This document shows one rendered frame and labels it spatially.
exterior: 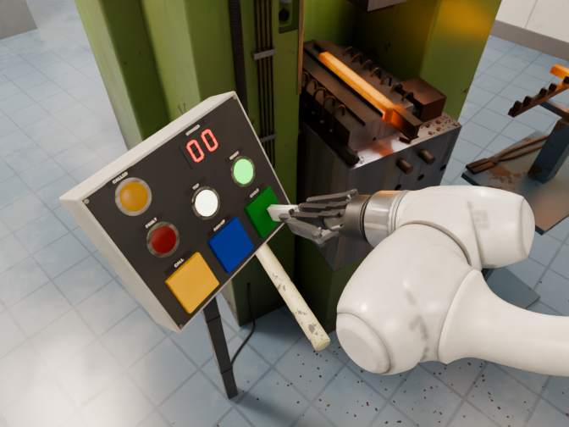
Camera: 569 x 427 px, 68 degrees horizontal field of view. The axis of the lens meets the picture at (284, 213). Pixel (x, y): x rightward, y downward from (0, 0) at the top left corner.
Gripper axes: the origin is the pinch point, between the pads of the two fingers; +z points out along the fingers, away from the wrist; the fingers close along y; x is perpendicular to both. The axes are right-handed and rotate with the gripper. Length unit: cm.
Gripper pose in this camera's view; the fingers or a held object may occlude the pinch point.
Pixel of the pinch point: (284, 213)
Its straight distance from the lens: 79.7
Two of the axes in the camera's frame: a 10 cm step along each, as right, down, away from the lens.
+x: -4.1, -8.0, -4.5
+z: -7.0, -0.5, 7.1
